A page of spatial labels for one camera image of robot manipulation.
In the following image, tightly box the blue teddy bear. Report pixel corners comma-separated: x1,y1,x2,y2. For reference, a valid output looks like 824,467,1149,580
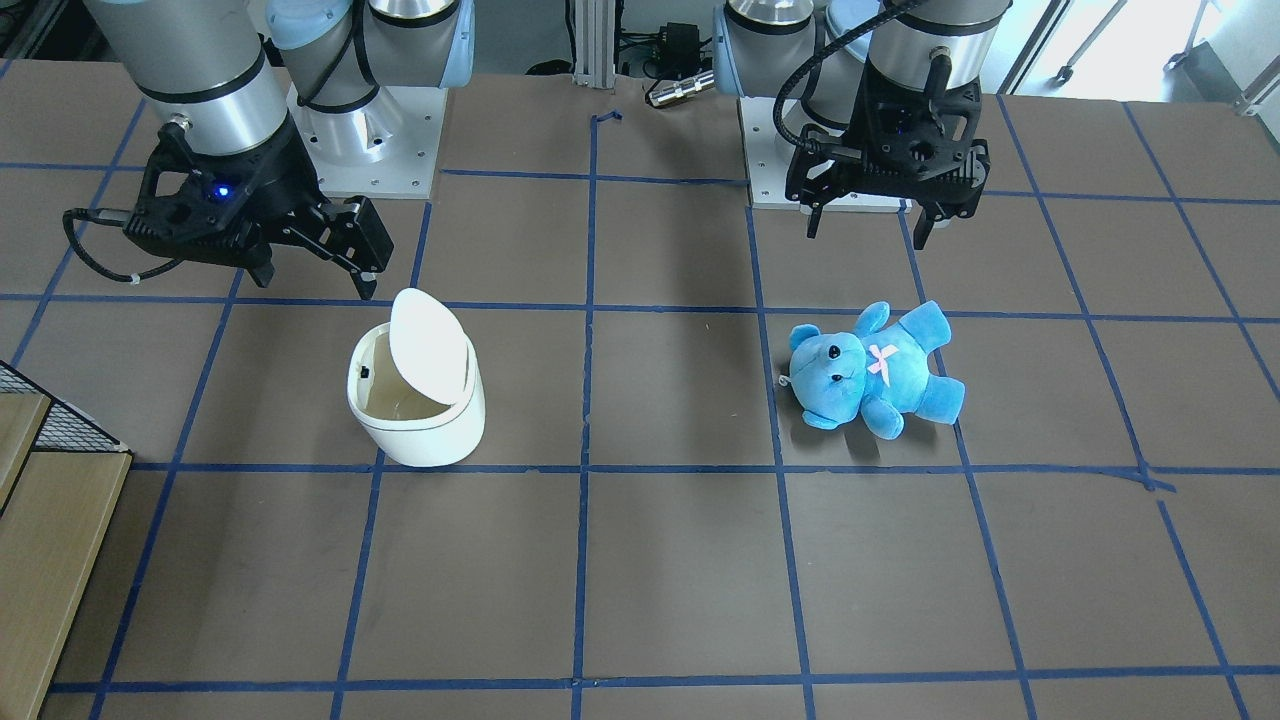
780,301,966,439

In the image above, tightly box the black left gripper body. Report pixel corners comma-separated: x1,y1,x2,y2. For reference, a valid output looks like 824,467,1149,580
785,61,991,217

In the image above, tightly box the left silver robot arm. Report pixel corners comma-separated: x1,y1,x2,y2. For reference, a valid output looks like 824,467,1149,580
712,1,1010,249

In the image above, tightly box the white trash can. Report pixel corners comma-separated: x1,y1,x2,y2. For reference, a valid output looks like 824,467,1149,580
346,288,486,468

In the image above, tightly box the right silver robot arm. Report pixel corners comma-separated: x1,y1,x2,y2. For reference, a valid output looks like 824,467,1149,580
61,1,475,300

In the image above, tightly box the aluminium frame post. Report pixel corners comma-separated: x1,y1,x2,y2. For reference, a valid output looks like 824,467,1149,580
570,0,617,91

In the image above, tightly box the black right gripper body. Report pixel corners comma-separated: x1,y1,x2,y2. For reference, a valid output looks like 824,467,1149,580
123,117,332,287

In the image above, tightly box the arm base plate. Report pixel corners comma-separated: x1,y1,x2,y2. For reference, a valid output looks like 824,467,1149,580
287,87,451,200
739,96,913,213

